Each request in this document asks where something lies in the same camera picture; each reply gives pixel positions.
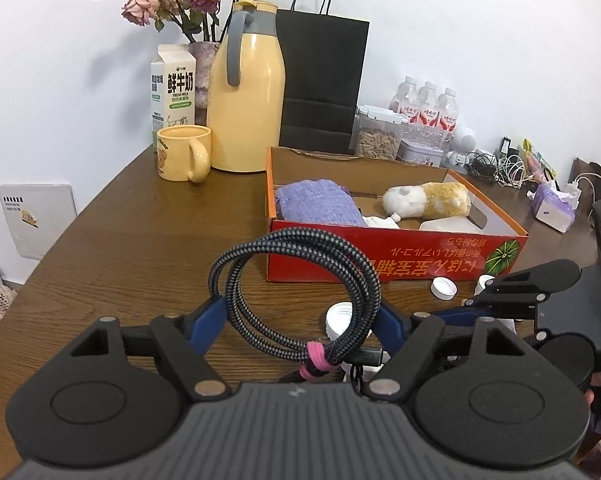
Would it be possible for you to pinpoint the black paper bag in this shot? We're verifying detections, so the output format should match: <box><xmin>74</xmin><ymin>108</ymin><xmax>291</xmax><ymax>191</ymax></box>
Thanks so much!
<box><xmin>275</xmin><ymin>0</ymin><xmax>370</xmax><ymax>156</ymax></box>

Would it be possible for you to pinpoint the yellow thermos jug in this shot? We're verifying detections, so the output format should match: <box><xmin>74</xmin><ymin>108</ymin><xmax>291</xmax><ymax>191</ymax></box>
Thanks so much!
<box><xmin>206</xmin><ymin>1</ymin><xmax>286</xmax><ymax>173</ymax></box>

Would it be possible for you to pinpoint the braided cable with pink tie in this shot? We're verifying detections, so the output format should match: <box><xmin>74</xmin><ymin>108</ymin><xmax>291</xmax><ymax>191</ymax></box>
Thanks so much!
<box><xmin>208</xmin><ymin>227</ymin><xmax>393</xmax><ymax>396</ymax></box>

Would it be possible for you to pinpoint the white and yellow plush toy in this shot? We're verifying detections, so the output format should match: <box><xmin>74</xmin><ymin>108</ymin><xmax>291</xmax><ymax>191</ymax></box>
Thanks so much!
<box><xmin>383</xmin><ymin>181</ymin><xmax>472</xmax><ymax>219</ymax></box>

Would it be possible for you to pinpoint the white charger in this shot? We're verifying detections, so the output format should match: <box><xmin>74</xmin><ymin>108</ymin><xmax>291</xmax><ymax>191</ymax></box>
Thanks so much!
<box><xmin>565</xmin><ymin>172</ymin><xmax>601</xmax><ymax>208</ymax></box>

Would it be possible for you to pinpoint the water bottle with red label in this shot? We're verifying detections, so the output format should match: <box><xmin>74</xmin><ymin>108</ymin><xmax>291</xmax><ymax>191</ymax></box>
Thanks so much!
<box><xmin>391</xmin><ymin>76</ymin><xmax>421</xmax><ymax>113</ymax></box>
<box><xmin>415</xmin><ymin>81</ymin><xmax>438</xmax><ymax>133</ymax></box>
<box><xmin>433</xmin><ymin>87</ymin><xmax>458</xmax><ymax>146</ymax></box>

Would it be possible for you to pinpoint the printed tin box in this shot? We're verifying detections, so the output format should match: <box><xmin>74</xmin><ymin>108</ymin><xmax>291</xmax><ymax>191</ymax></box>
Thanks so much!
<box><xmin>397</xmin><ymin>139</ymin><xmax>443</xmax><ymax>167</ymax></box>

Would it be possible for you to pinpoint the yellow mug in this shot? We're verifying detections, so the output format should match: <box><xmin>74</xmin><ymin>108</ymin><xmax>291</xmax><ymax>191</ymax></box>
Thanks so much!
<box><xmin>156</xmin><ymin>125</ymin><xmax>212</xmax><ymax>183</ymax></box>

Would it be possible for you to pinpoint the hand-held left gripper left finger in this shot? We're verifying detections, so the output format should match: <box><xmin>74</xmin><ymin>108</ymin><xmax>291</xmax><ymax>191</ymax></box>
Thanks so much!
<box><xmin>70</xmin><ymin>292</ymin><xmax>231</xmax><ymax>401</ymax></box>

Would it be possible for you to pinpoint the purple fabric pouch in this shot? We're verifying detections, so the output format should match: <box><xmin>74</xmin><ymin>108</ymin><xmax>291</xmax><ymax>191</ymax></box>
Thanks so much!
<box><xmin>274</xmin><ymin>179</ymin><xmax>367</xmax><ymax>225</ymax></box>

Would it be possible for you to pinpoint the white wall panel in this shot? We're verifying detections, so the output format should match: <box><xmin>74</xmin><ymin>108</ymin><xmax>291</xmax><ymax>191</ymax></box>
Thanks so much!
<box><xmin>0</xmin><ymin>181</ymin><xmax>78</xmax><ymax>261</ymax></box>

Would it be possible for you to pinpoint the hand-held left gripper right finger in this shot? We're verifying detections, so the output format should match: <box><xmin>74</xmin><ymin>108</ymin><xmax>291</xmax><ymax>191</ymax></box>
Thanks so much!
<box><xmin>367</xmin><ymin>300</ymin><xmax>531</xmax><ymax>401</ymax></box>

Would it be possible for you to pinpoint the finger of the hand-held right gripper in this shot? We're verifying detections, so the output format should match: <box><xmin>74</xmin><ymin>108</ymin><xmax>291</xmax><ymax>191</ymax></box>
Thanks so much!
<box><xmin>483</xmin><ymin>259</ymin><xmax>581</xmax><ymax>306</ymax></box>
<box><xmin>450</xmin><ymin>301</ymin><xmax>538</xmax><ymax>322</ymax></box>

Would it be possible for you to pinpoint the orange cardboard box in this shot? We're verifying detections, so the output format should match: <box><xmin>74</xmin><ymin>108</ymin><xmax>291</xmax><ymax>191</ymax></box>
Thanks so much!
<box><xmin>265</xmin><ymin>146</ymin><xmax>529</xmax><ymax>283</ymax></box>

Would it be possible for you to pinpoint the white milk carton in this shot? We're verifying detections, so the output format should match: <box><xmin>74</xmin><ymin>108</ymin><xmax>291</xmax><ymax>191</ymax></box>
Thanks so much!
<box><xmin>150</xmin><ymin>44</ymin><xmax>198</xmax><ymax>150</ymax></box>

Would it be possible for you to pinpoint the mottled flower vase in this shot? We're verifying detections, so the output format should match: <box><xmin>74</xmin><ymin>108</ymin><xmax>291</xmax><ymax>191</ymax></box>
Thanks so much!
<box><xmin>188</xmin><ymin>41</ymin><xmax>221</xmax><ymax>111</ymax></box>

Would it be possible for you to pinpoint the purple tissue pack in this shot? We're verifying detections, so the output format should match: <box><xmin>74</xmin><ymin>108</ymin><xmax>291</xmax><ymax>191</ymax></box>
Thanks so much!
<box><xmin>531</xmin><ymin>182</ymin><xmax>579</xmax><ymax>233</ymax></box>

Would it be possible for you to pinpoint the white cable bundle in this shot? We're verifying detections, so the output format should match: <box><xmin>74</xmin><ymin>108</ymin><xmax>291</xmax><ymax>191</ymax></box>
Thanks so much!
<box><xmin>497</xmin><ymin>155</ymin><xmax>528</xmax><ymax>188</ymax></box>

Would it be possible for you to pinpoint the white robot toy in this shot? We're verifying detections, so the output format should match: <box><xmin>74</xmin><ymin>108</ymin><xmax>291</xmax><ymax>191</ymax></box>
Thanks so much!
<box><xmin>443</xmin><ymin>127</ymin><xmax>478</xmax><ymax>168</ymax></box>

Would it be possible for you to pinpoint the black charger cable bundle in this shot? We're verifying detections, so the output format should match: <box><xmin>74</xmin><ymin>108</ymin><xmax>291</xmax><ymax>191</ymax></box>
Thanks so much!
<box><xmin>467</xmin><ymin>150</ymin><xmax>501</xmax><ymax>181</ymax></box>

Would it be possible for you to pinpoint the clear container of seeds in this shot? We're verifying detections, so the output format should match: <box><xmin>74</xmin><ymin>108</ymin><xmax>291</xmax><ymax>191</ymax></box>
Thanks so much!
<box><xmin>354</xmin><ymin>105</ymin><xmax>408</xmax><ymax>161</ymax></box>

